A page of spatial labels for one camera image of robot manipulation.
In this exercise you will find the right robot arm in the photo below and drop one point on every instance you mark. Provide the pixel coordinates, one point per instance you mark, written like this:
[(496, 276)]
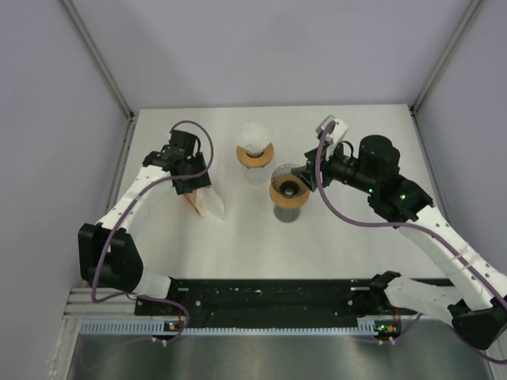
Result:
[(476, 307)]

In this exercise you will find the aluminium frame rail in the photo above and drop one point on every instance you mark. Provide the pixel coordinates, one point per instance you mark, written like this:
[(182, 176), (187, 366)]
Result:
[(80, 304)]

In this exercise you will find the corner aluminium post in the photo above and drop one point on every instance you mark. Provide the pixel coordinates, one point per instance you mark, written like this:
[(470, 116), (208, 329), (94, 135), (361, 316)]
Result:
[(473, 10), (78, 24)]

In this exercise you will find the clear glass cup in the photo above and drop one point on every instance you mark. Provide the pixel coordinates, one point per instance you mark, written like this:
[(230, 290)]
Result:
[(256, 176)]

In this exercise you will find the right corner aluminium post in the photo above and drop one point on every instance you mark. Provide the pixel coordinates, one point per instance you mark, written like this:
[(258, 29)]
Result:
[(473, 10)]

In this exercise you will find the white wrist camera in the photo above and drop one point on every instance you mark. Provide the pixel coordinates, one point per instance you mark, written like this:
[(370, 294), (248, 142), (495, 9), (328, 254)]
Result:
[(197, 146), (334, 130)]

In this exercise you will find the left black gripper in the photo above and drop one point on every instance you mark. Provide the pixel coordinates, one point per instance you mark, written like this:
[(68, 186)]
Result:
[(200, 181)]

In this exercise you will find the left corner aluminium post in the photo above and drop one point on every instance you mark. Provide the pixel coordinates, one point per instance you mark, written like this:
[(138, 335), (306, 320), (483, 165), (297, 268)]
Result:
[(78, 24)]

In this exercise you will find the cream filter holder box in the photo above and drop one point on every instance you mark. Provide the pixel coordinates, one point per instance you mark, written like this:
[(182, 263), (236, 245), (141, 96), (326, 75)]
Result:
[(194, 202)]

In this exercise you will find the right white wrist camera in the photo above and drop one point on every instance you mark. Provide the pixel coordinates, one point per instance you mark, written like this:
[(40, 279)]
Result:
[(334, 130)]

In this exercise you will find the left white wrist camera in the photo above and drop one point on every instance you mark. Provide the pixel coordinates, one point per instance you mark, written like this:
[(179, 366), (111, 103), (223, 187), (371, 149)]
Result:
[(197, 146)]

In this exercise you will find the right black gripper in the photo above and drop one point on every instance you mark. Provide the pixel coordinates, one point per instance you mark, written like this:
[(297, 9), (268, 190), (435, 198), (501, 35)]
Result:
[(306, 172)]

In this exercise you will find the grey slotted cable duct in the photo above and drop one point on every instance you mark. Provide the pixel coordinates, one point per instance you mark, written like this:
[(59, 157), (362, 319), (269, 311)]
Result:
[(363, 327)]

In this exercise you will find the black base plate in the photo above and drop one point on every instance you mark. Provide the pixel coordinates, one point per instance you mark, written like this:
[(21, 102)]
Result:
[(277, 303)]

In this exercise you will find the grey glass carafe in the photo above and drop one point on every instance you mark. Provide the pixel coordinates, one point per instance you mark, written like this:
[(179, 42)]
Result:
[(286, 215)]

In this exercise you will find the white filters in box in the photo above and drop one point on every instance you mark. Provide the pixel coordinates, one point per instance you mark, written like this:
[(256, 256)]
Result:
[(217, 203)]

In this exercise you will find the grey ribbed glass dripper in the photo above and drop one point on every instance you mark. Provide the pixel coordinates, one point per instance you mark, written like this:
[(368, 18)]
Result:
[(285, 182)]

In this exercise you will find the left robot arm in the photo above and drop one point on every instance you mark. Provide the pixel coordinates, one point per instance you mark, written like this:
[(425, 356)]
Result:
[(108, 255)]

